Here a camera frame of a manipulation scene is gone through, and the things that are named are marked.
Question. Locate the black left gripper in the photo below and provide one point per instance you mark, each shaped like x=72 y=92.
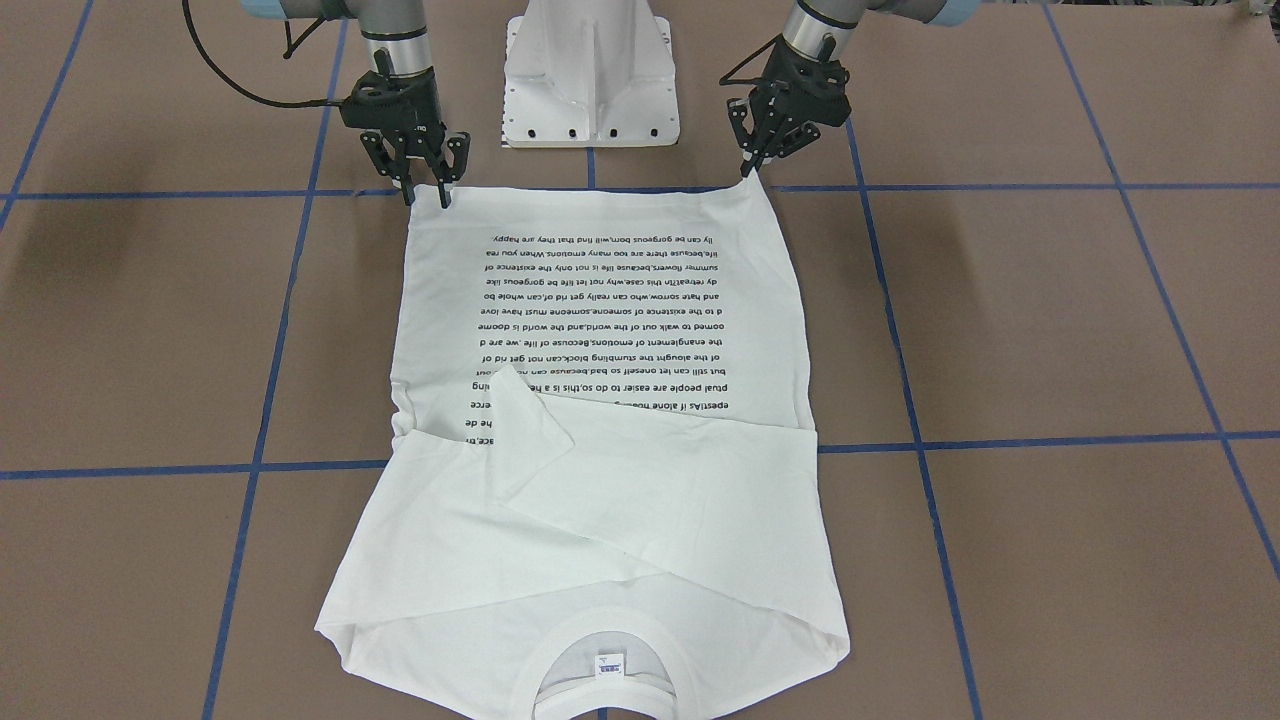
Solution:
x=812 y=100

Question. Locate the white long-sleeve printed shirt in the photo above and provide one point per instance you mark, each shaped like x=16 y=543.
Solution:
x=603 y=483

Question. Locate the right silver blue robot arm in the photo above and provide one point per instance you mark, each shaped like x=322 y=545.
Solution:
x=396 y=32

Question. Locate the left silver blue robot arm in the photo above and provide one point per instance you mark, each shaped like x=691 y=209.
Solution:
x=809 y=21

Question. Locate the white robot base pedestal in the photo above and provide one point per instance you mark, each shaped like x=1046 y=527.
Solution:
x=589 y=74

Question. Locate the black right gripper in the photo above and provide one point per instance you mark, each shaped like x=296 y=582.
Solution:
x=416 y=126

